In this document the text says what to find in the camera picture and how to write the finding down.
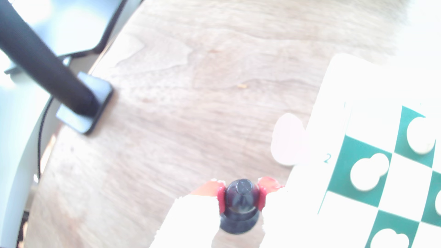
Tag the white chess pawn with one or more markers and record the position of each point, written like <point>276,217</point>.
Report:
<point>389,240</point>
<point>288,139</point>
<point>365,174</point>
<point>438,203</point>

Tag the black chess pawn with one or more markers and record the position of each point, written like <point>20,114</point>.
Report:
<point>241,206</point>

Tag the green white chess mat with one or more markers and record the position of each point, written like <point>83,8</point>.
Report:
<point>406,193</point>

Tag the black camera stand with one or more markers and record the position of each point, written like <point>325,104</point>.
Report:
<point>41,62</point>

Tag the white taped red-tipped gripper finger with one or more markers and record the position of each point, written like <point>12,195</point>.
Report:
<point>286,224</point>
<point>193,220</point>

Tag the white chess knight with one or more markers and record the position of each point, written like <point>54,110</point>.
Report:
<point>420,135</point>

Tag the dark rimmed grey panel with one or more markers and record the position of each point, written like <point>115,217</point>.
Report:
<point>69,24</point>

